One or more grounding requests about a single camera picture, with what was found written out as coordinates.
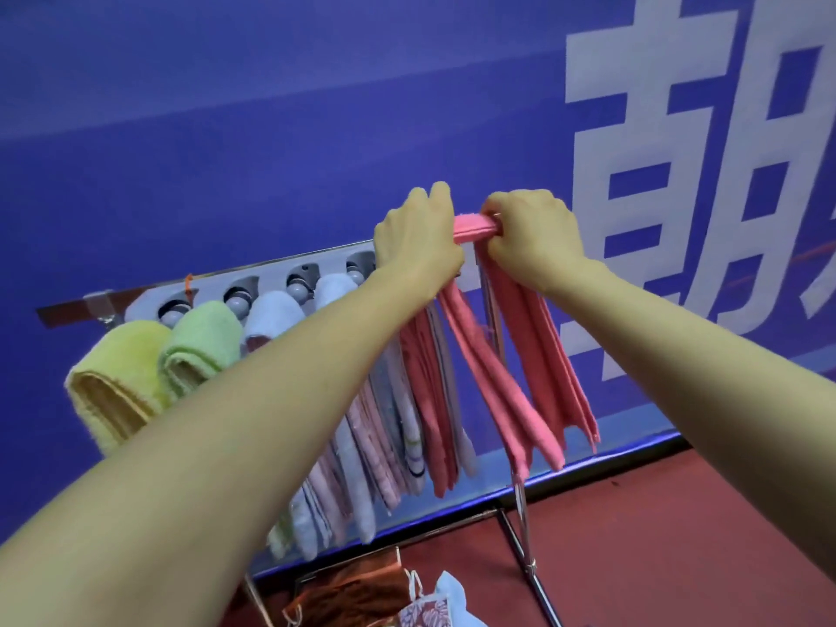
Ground person's left hand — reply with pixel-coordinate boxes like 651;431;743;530
374;182;465;301

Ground white striped towel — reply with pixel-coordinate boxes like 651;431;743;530
374;338;427;497

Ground floral print cloth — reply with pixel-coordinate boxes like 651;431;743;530
394;570;459;627

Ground yellow towel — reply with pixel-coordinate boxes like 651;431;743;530
64;320;175;455

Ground pink checked towel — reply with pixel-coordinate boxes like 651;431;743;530
345;375;401;512

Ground grey white towel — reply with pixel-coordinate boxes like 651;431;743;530
426;300;478;479

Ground brown tape strip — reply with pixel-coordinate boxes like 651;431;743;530
36;287;148;330

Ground person's left forearm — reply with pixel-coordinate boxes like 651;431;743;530
0;264;459;627

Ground clear plastic hook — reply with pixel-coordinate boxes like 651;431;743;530
83;291;120;324

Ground blue banner white characters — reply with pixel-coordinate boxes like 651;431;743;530
0;0;836;582

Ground grey towel holder bar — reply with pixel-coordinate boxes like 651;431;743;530
123;250;485;325

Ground green towel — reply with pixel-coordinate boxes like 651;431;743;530
158;301;245;403

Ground lavender towel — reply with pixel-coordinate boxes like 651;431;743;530
315;273;378;544

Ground person's right forearm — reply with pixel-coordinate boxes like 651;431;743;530
542;257;836;582

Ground coral towel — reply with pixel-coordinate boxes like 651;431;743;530
398;305;460;499

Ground chrome rack frame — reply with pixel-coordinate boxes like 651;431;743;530
84;239;566;627

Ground orange brown cloth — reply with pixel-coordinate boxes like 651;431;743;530
281;547;420;627

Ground light blue cloth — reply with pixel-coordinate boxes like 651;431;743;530
431;570;488;627

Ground person's right hand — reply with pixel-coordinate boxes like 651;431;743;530
481;188;589;296

